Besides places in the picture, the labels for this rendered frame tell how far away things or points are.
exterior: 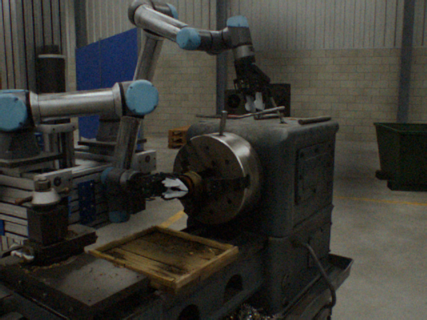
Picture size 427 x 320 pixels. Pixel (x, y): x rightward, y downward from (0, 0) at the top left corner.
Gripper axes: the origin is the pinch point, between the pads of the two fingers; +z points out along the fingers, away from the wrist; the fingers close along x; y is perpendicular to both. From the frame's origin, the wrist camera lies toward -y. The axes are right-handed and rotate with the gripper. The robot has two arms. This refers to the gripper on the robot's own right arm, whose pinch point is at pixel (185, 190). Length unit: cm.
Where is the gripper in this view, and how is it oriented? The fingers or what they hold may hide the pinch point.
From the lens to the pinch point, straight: 128.3
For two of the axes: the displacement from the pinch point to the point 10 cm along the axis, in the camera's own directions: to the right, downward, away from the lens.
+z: 8.0, 1.0, -6.0
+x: 0.0, -9.9, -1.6
